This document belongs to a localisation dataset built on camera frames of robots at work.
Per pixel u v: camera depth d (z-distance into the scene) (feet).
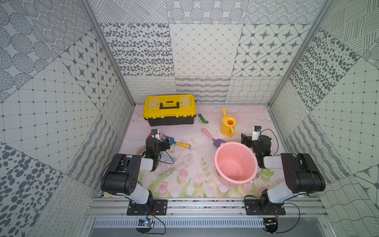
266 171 2.82
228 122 3.13
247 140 2.77
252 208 2.41
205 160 2.97
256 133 2.70
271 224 2.38
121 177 1.48
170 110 3.07
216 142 3.25
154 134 2.68
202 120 3.60
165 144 2.84
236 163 2.88
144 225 2.30
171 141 3.23
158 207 2.41
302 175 1.51
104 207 2.47
